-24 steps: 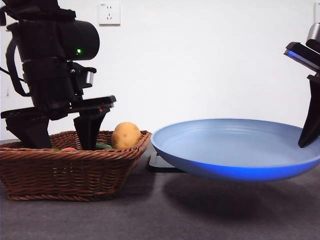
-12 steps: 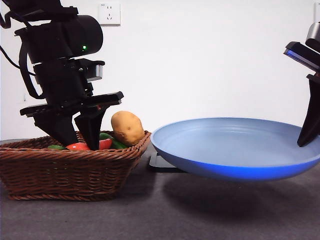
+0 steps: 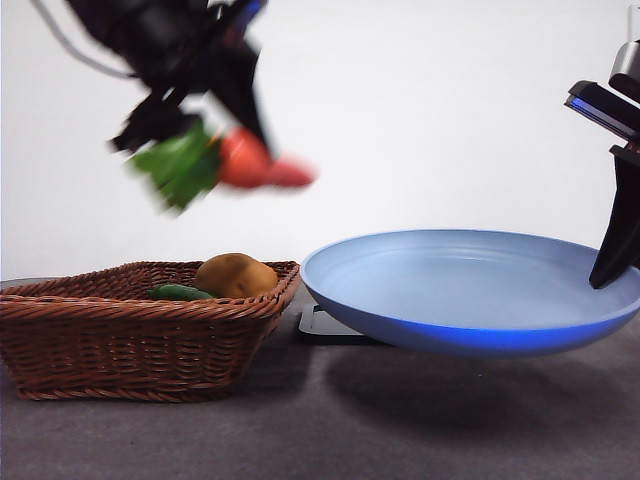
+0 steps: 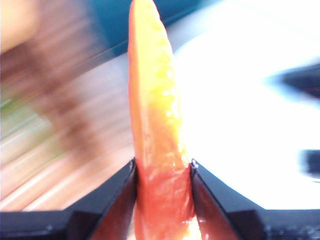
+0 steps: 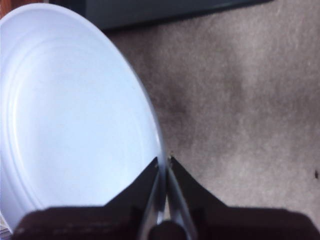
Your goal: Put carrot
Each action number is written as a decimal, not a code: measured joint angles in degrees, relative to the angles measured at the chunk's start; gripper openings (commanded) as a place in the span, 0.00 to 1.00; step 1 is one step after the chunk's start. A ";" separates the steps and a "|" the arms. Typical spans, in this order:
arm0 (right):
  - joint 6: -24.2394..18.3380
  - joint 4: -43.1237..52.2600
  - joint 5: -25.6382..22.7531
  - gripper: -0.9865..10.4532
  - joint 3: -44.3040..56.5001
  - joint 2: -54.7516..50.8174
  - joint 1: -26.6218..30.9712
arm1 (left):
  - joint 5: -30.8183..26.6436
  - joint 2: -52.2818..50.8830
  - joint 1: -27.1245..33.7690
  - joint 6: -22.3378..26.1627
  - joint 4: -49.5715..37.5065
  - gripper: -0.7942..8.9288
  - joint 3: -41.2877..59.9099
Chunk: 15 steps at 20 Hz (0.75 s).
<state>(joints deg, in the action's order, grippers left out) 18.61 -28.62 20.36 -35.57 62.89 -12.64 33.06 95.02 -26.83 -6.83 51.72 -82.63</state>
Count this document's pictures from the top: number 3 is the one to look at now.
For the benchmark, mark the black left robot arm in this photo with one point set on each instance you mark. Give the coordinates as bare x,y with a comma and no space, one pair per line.
160,35

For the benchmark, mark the orange carrot with green leaves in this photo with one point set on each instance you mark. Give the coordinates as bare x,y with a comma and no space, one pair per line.
240,160

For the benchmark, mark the yellow-brown potato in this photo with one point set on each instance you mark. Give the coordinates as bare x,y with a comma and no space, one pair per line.
235,277

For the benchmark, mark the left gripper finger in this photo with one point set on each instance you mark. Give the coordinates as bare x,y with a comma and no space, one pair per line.
145,127
245,95

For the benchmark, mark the green pepper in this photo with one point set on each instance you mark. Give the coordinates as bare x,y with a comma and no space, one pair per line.
175,292

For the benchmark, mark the light blue round plate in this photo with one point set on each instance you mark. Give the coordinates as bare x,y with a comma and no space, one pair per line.
450,290

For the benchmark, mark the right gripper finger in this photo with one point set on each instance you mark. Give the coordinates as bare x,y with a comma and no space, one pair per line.
617,225

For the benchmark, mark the brown wicker basket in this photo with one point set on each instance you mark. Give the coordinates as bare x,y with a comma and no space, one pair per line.
125,345

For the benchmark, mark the dark rectangular tray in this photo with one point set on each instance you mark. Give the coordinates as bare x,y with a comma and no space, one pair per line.
320,330

